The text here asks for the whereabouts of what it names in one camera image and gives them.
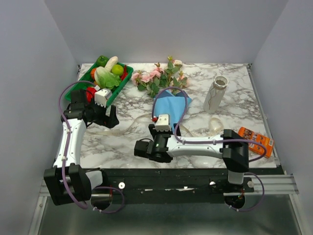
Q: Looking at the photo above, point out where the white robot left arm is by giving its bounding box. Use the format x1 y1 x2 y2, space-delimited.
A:
44 87 119 209

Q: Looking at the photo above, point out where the green bell pepper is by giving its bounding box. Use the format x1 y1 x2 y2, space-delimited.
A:
96 55 109 67

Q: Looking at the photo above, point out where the red bell pepper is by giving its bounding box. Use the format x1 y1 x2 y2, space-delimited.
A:
86 87 97 103

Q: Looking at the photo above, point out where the orange carrot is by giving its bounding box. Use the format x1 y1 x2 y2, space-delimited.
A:
90 68 96 80

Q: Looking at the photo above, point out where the white ceramic vase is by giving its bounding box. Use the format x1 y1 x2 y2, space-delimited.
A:
203 76 229 114

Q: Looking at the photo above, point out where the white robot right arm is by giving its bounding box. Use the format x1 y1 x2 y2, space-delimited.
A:
134 124 249 192

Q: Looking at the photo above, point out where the light blue wrapping paper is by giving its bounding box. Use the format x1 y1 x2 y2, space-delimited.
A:
153 97 185 128

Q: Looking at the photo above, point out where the white daikon radish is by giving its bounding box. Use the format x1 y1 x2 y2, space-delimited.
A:
104 56 118 71

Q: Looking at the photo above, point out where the orange snack box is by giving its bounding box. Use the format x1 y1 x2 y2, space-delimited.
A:
238 127 274 158

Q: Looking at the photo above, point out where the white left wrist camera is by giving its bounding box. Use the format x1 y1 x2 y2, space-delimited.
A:
94 86 112 107

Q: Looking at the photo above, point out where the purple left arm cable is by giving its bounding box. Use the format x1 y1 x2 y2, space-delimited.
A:
58 80 125 214

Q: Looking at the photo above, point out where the green lettuce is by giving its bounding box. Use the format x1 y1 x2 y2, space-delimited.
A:
94 67 121 90

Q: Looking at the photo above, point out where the pink flower stem bunch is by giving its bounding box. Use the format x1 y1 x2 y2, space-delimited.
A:
131 63 166 98

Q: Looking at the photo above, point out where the green plastic crate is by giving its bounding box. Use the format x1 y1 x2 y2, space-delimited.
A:
64 62 134 107

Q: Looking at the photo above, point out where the pink rose stem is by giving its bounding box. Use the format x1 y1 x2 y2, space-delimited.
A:
170 70 189 89

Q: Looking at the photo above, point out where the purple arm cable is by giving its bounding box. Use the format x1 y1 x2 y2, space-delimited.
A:
151 87 267 212
58 80 125 214

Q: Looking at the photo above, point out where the green lime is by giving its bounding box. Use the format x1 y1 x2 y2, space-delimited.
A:
112 64 124 76

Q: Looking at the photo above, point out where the aluminium frame profile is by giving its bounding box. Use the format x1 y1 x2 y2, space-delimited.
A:
39 175 299 198

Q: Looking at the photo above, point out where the dark blue wrapping paper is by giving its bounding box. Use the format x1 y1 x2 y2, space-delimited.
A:
159 90 191 100

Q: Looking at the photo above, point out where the red chili pepper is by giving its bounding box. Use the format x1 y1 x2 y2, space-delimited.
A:
120 65 128 81

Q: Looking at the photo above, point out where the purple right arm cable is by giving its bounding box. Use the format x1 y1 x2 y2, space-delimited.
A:
151 87 267 212

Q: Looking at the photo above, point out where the cream gold-lettered ribbon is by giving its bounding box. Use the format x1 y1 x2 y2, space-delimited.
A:
87 114 224 137

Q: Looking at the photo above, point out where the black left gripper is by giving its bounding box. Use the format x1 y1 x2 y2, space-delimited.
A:
86 98 119 128

